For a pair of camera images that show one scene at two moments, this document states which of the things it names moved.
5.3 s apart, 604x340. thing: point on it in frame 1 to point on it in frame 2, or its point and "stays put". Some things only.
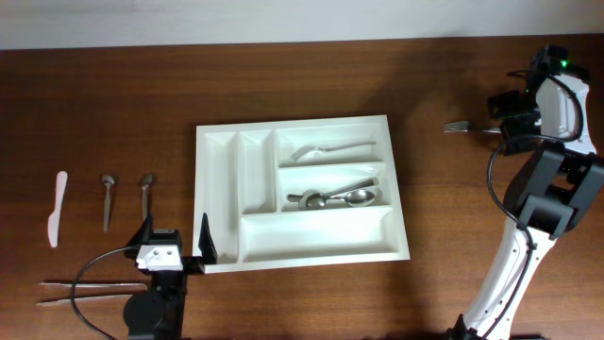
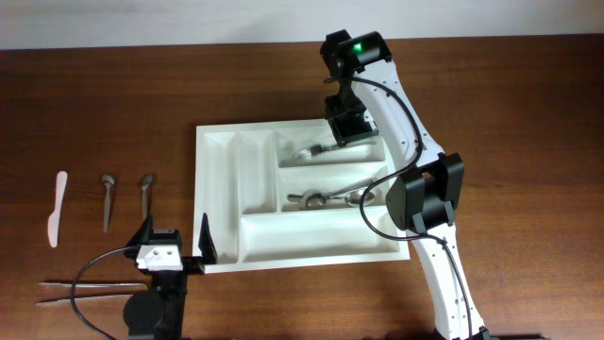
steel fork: (305, 148) to (304, 154)
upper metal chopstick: (94, 285) stays put
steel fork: (467, 127) to (306, 153)
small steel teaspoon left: (108, 181) stays put
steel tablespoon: (316, 199) stays put
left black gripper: (197, 263) stays put
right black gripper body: (519, 111) to (344, 113)
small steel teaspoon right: (145, 182) stays put
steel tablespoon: (356, 198) stays put
